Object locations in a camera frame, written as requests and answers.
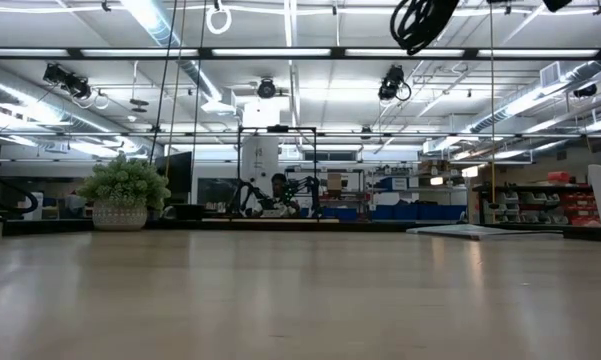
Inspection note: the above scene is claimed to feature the black USB-C cable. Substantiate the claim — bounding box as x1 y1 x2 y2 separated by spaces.
389 0 461 57

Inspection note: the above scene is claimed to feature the shelf with red grey bins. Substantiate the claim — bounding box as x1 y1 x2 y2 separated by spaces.
471 171 601 228

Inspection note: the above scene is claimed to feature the flat blue grey package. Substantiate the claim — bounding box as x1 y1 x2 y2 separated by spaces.
405 223 564 242

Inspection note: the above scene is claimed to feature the row of blue bins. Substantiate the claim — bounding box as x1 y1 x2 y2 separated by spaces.
321 202 469 223

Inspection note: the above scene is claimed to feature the person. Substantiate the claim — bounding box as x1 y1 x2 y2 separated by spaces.
252 172 302 218

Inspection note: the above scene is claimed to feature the white square column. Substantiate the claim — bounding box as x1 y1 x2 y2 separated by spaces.
240 102 281 202

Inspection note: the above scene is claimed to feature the black monitor screen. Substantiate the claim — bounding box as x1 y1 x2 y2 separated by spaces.
154 151 194 207

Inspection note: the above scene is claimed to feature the green potted plant white pot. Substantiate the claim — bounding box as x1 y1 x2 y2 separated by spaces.
76 154 173 233

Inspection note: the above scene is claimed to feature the yellow black hanging cable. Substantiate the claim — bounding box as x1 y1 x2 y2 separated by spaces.
487 0 497 225

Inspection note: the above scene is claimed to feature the black overhead camera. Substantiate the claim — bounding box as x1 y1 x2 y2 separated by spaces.
377 64 413 103
256 77 278 100
41 62 93 100

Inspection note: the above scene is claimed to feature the white hanging cable loop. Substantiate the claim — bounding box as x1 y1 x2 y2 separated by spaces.
205 0 234 36

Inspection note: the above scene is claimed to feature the black table edge rail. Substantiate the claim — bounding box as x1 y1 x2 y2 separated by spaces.
0 217 601 242

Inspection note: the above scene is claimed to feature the black rig frame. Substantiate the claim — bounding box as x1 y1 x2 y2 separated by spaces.
0 0 601 62

